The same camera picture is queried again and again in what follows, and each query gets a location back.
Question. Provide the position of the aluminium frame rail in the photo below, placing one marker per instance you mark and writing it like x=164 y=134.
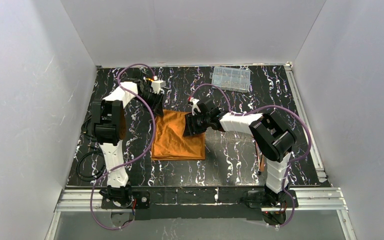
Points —
x=203 y=202

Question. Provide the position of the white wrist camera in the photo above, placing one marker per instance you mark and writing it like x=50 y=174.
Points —
x=194 y=104
x=158 y=85

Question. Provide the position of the clear plastic parts box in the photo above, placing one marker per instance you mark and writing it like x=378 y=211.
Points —
x=231 y=79

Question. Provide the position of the copper cake server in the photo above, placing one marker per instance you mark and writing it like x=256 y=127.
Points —
x=261 y=164

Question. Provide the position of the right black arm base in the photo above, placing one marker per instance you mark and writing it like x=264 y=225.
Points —
x=265 y=198

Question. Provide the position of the copper fork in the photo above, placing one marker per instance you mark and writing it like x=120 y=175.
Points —
x=257 y=149

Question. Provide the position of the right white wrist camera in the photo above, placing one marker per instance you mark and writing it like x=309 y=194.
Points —
x=194 y=104

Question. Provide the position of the orange cloth napkin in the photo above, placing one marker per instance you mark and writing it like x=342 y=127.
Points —
x=169 y=142

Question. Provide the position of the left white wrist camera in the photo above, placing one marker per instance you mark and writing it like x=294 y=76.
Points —
x=158 y=85

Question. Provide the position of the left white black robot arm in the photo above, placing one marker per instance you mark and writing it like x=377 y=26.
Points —
x=108 y=125

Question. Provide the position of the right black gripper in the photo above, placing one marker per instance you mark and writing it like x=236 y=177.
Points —
x=194 y=122

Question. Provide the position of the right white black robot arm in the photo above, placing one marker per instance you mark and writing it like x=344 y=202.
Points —
x=271 y=134

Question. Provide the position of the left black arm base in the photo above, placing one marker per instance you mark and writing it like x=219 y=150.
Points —
x=124 y=198

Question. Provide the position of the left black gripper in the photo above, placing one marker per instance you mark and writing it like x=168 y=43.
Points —
x=157 y=102

